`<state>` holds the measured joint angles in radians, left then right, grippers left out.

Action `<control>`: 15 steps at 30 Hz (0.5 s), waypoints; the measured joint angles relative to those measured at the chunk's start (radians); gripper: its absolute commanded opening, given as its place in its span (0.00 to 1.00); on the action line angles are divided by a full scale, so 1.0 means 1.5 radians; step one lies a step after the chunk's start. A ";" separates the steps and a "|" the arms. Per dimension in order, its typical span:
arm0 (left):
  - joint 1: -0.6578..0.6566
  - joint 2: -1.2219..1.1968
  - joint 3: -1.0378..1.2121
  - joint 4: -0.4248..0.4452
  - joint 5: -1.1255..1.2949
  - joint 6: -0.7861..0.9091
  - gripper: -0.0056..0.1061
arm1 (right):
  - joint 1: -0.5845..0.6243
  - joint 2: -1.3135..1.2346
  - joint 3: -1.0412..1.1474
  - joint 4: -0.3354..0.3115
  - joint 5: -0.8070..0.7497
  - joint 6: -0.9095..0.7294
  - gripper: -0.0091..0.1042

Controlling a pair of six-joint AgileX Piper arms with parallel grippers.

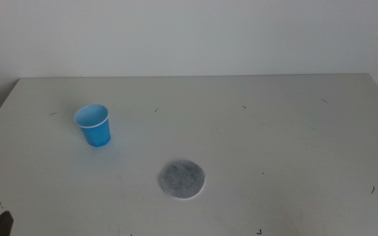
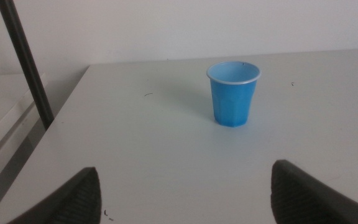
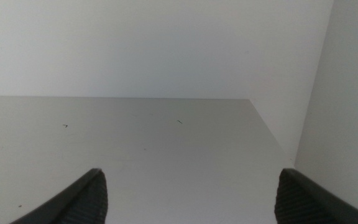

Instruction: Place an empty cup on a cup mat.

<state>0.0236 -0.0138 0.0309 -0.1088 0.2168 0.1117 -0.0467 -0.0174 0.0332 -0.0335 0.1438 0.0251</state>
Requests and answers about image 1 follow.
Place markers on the blue plastic cup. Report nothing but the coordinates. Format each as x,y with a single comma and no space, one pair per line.
97,132

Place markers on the round grey cup mat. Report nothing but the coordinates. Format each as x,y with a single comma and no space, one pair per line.
182,179

